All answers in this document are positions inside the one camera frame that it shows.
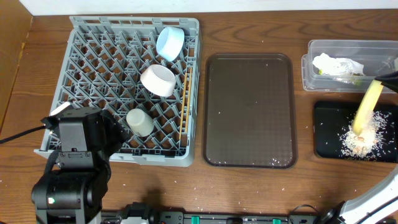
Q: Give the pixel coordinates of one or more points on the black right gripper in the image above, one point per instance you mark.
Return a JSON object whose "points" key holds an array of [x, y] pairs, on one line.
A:
{"points": [[389, 81]]}

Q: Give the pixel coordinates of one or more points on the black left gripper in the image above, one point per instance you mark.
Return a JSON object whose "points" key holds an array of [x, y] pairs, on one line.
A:
{"points": [[111, 132]]}

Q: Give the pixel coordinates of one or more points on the yellow plate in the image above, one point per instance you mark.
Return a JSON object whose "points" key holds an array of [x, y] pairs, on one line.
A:
{"points": [[365, 110]]}

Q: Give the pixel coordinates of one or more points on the white cup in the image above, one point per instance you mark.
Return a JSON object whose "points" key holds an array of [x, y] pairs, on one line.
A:
{"points": [[140, 123]]}

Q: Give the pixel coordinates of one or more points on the yellow green snack wrapper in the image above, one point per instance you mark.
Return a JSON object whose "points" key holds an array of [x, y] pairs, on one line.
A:
{"points": [[342, 70]]}

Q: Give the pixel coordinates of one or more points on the white pink bowl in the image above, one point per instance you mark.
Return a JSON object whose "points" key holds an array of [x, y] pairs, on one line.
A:
{"points": [[159, 80]]}

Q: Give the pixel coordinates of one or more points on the wooden chopstick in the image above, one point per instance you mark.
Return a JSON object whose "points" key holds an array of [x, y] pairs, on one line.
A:
{"points": [[188, 101], [183, 104]]}

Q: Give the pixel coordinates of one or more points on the light blue bowl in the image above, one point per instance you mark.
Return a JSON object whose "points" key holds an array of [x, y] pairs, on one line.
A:
{"points": [[170, 42]]}

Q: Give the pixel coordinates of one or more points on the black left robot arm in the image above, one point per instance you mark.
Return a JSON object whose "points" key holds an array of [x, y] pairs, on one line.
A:
{"points": [[76, 176]]}

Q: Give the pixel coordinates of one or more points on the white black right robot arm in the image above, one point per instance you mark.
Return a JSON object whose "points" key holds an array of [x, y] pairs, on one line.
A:
{"points": [[381, 200]]}

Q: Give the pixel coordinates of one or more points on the grey dishwasher rack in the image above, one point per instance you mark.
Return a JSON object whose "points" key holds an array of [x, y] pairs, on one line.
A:
{"points": [[102, 68]]}

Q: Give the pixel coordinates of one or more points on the clear plastic bin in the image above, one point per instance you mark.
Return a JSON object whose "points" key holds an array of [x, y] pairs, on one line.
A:
{"points": [[379, 57]]}

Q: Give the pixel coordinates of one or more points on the food scraps on plate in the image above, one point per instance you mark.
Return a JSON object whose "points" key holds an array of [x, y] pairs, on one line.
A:
{"points": [[375, 141]]}

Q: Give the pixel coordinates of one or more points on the black bin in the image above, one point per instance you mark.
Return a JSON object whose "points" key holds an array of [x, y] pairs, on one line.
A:
{"points": [[331, 126]]}

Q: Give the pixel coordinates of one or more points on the dark brown tray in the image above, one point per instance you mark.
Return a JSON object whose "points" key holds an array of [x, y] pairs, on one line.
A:
{"points": [[250, 111]]}

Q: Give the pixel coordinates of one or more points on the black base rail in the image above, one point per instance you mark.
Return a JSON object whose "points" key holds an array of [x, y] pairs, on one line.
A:
{"points": [[143, 213]]}

